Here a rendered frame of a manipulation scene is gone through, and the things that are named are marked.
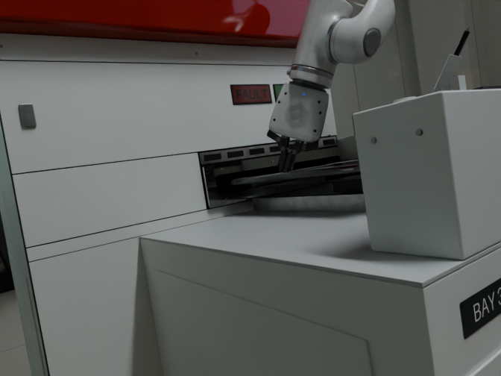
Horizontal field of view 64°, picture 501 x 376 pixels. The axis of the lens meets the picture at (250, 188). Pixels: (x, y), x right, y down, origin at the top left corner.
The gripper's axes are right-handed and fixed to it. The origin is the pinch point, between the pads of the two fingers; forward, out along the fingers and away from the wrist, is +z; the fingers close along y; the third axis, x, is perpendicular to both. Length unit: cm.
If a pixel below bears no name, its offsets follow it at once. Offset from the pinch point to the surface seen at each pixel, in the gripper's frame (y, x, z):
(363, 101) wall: -1, 231, -38
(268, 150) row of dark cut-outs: -8.8, 18.1, 0.0
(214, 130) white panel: -19.6, 7.0, -1.8
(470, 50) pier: 48, 162, -70
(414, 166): 19.1, -41.6, -6.7
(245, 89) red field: -17.5, 15.0, -13.0
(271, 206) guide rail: -1.5, 5.4, 10.6
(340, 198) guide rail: 12.6, -7.2, 2.8
